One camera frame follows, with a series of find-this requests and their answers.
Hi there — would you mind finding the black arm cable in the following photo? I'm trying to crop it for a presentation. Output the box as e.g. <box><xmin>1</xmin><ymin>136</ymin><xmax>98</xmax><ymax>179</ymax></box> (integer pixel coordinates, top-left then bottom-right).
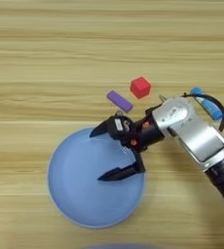
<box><xmin>181</xmin><ymin>92</ymin><xmax>224</xmax><ymax>132</ymax></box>

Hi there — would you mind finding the red cube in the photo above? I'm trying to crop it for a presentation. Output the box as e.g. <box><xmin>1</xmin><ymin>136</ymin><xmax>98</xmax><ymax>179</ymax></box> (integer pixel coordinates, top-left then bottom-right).
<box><xmin>130</xmin><ymin>76</ymin><xmax>152</xmax><ymax>100</ymax></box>

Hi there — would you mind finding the light blue round plate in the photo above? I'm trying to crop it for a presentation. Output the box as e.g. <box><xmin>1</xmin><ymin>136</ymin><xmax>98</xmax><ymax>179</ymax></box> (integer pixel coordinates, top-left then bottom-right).
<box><xmin>47</xmin><ymin>126</ymin><xmax>146</xmax><ymax>229</ymax></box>

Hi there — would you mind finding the purple rectangular block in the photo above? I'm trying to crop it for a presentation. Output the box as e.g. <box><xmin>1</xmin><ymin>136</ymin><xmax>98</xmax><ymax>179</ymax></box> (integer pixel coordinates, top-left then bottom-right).
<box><xmin>105</xmin><ymin>89</ymin><xmax>134</xmax><ymax>114</ymax></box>

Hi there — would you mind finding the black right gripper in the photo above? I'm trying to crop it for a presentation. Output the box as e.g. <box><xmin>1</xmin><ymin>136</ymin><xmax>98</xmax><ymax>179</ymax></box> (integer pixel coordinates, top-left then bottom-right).
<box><xmin>89</xmin><ymin>113</ymin><xmax>166</xmax><ymax>182</ymax></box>

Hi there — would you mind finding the black box with white label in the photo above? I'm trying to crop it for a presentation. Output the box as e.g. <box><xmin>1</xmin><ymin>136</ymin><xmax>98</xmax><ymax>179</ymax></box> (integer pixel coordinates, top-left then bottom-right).
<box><xmin>112</xmin><ymin>115</ymin><xmax>134</xmax><ymax>140</ymax></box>

